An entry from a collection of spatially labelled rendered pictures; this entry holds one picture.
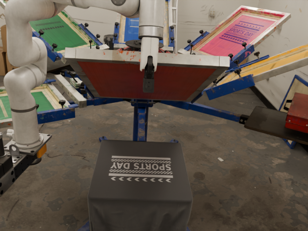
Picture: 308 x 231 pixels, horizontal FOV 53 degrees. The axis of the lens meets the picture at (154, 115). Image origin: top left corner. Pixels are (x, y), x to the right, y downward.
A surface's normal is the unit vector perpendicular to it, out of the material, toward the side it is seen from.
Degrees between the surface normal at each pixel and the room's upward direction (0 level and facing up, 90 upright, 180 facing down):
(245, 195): 0
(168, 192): 0
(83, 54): 58
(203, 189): 0
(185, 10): 90
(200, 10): 90
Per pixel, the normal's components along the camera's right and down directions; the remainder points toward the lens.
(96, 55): 0.06, -0.11
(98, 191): 0.07, -0.90
